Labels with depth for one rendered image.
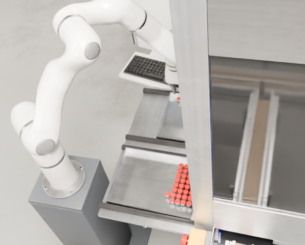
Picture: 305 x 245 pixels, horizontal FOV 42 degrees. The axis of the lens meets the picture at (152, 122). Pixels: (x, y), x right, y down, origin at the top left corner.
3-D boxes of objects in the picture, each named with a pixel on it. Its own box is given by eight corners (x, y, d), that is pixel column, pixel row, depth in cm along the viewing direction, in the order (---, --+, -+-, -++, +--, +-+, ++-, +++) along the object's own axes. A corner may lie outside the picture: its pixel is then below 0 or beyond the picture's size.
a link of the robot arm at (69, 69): (37, 133, 155) (55, 161, 146) (8, 132, 146) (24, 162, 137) (91, 18, 135) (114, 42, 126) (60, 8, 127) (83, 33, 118)
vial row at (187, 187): (195, 171, 165) (195, 165, 162) (186, 210, 155) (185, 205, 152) (190, 170, 166) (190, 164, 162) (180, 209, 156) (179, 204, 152)
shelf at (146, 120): (244, 99, 188) (244, 97, 186) (218, 242, 148) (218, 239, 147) (146, 88, 201) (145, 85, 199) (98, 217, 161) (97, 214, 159)
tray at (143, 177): (204, 164, 167) (203, 159, 164) (190, 221, 152) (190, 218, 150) (127, 151, 176) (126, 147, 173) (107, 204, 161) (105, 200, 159)
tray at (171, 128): (242, 105, 184) (243, 100, 181) (234, 152, 169) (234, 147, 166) (170, 96, 192) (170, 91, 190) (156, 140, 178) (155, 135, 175)
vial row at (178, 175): (185, 169, 167) (184, 163, 163) (175, 208, 156) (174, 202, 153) (179, 168, 167) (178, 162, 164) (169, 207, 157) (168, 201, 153)
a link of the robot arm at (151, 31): (160, 24, 132) (203, 58, 156) (136, 2, 141) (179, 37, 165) (144, 45, 134) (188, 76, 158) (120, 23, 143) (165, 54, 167)
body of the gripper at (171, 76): (189, 58, 168) (190, 76, 177) (165, 55, 171) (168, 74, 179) (185, 70, 164) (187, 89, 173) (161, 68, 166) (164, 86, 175)
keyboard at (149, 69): (202, 73, 210) (202, 69, 208) (191, 91, 203) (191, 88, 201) (135, 56, 224) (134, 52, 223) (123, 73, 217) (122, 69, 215)
